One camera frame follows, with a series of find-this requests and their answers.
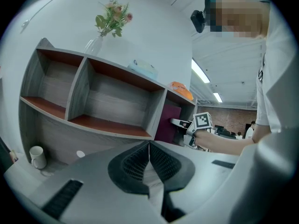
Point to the pink flower bouquet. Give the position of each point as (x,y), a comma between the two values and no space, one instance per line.
(114,17)

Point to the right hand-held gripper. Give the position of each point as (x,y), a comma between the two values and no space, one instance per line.
(202,122)

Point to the white mug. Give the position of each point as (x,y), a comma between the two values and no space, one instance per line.
(37,157)

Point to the person's right forearm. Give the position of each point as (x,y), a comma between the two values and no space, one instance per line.
(222,142)

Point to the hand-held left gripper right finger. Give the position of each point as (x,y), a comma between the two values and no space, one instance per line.
(201,188)

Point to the person's white shirt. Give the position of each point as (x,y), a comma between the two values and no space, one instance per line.
(280,66)

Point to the person's head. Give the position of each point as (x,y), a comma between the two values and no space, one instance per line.
(238,15)

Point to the white ribbed vase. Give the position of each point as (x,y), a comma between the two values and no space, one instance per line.
(94,46)

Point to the long ceiling light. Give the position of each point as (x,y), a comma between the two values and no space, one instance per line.
(200,71)
(217,97)

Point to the black head camera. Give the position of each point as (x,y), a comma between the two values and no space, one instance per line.
(198,21)

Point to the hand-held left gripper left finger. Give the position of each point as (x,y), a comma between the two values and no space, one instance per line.
(93,188)

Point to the orange plastic bag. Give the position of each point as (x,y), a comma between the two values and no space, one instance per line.
(182,91)

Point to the grey wooden desk with hutch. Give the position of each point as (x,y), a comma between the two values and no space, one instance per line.
(58,134)

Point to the dark red book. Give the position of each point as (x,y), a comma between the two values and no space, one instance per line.
(167,127)

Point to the light blue tissue pack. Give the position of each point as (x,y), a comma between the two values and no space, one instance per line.
(143,69)

